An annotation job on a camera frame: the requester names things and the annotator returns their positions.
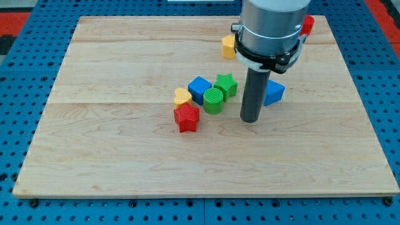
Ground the yellow heart block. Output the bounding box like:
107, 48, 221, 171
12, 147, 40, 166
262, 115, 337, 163
174, 87, 192, 109

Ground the red star block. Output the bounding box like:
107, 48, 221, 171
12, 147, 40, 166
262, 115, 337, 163
174, 103, 200, 133

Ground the blue triangle block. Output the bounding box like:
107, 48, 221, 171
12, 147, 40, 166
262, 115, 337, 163
263, 80, 285, 106

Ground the light wooden board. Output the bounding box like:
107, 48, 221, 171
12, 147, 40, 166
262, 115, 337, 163
12, 16, 399, 199

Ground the blue cube block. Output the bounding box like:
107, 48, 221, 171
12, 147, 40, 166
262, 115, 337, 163
188, 76, 212, 106

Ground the green cylinder block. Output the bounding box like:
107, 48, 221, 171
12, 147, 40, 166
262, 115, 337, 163
203, 88, 223, 114

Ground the green star block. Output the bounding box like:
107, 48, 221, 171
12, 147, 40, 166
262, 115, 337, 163
214, 74, 238, 102

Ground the yellow pentagon block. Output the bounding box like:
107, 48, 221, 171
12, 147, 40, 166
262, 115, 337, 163
221, 35, 236, 59

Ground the red cylinder block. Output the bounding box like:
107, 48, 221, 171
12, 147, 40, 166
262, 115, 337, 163
300, 15, 315, 36

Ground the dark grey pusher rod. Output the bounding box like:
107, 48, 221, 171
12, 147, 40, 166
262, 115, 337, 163
240, 68, 271, 123

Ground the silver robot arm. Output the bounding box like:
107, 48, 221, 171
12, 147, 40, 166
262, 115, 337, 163
231, 0, 310, 74

